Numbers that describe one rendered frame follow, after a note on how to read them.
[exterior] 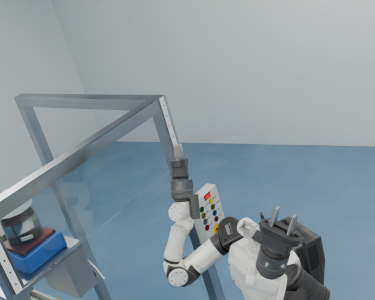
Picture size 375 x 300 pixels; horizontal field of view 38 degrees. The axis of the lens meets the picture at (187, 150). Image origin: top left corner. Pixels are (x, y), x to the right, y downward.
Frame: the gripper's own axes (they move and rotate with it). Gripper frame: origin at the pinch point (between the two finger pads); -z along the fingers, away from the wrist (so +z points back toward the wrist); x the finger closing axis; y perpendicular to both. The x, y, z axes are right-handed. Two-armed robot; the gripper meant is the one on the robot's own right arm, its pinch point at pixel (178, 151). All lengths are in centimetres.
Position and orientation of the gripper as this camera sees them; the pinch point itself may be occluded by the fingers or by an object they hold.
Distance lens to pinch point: 213.9
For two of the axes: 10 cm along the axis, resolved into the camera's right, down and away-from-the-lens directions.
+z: 0.9, 10.0, 0.4
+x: -1.3, 0.6, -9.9
